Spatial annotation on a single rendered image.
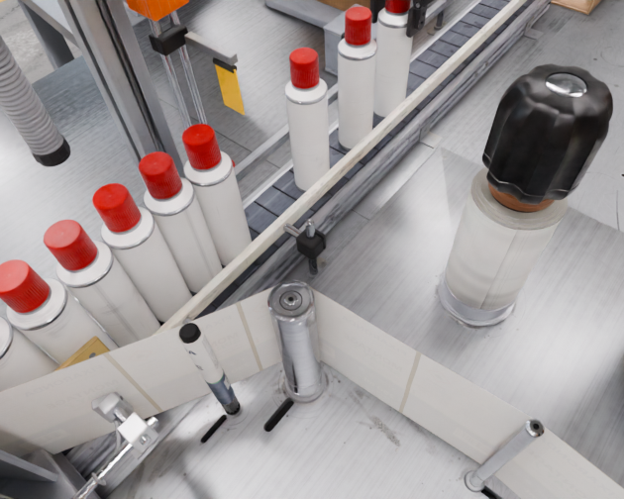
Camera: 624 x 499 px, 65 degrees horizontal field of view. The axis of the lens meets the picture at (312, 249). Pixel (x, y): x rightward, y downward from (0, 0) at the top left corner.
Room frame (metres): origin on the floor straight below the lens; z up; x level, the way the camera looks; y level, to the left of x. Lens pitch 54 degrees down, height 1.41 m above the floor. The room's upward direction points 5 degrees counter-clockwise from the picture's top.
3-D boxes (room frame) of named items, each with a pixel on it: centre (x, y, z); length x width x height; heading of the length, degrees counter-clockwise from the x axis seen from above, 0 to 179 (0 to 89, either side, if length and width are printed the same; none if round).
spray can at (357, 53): (0.58, -0.08, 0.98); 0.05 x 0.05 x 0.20
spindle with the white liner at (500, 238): (0.29, -0.19, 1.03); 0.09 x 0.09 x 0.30
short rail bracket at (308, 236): (0.37, 0.00, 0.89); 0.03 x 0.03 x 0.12; 46
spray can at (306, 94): (0.50, -0.01, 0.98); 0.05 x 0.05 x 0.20
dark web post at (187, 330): (0.18, 0.10, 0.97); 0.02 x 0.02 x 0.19
